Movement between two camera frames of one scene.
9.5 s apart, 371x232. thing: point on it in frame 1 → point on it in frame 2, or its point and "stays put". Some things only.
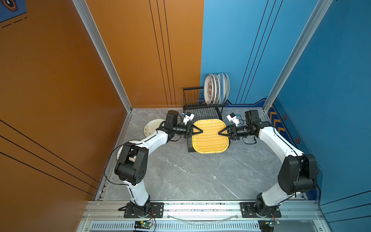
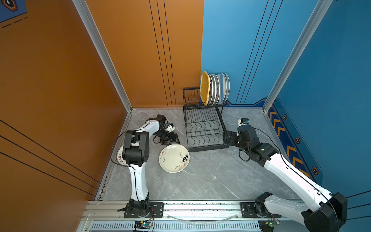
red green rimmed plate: x=214 y=89 stays put
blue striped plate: x=223 y=88 stays put
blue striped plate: x=228 y=88 stays put
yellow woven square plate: x=209 y=141 → x=205 y=87
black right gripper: x=233 y=131 → x=233 y=135
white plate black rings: x=218 y=84 stays put
